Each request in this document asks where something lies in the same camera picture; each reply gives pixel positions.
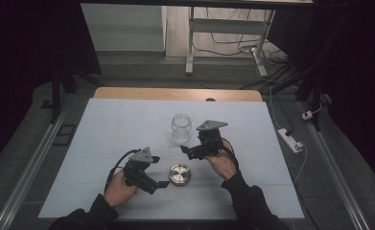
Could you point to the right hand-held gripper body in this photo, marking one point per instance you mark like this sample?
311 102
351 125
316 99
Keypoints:
210 140

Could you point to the white desk frame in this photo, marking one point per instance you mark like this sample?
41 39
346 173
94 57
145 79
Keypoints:
226 26

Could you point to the clear glass jar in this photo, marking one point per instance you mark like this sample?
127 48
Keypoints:
181 135

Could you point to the person's left hand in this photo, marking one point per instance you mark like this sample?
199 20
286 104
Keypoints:
118 193

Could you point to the round metal jar lid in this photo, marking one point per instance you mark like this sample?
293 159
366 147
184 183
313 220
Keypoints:
179 174

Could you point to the white foam board mat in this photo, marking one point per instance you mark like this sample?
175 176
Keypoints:
111 127

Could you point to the small white adapter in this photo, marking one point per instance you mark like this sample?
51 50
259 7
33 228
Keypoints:
307 115

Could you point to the black metal stand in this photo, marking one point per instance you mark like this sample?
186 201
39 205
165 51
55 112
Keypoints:
316 96
56 96

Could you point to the person's right hand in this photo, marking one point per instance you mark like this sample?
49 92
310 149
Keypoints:
223 164

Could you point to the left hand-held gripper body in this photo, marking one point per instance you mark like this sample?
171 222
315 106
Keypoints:
135 174

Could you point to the aluminium rail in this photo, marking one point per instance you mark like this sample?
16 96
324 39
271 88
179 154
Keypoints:
28 172
335 172

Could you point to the white power strip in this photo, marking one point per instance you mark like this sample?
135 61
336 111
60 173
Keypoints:
290 140

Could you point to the black curtain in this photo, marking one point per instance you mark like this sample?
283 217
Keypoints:
357 80
25 64

